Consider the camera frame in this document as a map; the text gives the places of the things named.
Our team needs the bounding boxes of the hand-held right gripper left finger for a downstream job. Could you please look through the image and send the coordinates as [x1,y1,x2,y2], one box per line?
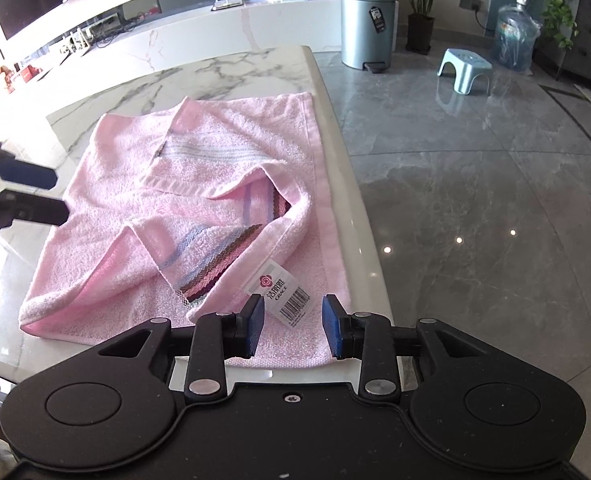
[98,293,265,402]

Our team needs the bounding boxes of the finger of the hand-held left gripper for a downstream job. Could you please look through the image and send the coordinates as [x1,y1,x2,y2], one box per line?
[0,135,59,190]
[0,187,70,247]

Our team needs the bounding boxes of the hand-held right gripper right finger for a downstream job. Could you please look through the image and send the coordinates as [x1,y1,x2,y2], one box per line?
[323,294,481,402]

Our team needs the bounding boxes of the pink striped towel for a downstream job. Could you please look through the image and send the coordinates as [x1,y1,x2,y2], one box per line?
[18,91,357,369]

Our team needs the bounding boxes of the brown teddy bear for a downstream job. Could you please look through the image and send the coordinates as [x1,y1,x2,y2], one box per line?
[0,64,19,97]

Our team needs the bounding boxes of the white router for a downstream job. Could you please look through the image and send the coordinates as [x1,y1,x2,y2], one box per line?
[59,24,95,57]

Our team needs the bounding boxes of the white marble television bench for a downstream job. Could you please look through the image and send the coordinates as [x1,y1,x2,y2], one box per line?
[0,0,346,121]

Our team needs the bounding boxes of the light blue plastic stool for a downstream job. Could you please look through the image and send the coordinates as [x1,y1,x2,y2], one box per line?
[436,47,494,96]

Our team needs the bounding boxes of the grey pedal trash bin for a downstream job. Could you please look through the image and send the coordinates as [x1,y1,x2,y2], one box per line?
[340,0,399,72]

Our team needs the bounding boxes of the potted long-leaf plant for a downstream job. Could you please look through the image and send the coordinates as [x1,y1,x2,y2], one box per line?
[384,0,470,56]

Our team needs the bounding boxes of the large water bottle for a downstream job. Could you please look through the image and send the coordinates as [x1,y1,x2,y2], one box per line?
[493,0,542,74]

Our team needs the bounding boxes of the hanging green vine plant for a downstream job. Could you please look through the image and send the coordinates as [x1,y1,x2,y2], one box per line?
[539,0,585,51]

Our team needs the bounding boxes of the black cables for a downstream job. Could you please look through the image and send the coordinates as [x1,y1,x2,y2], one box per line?
[94,11,147,44]

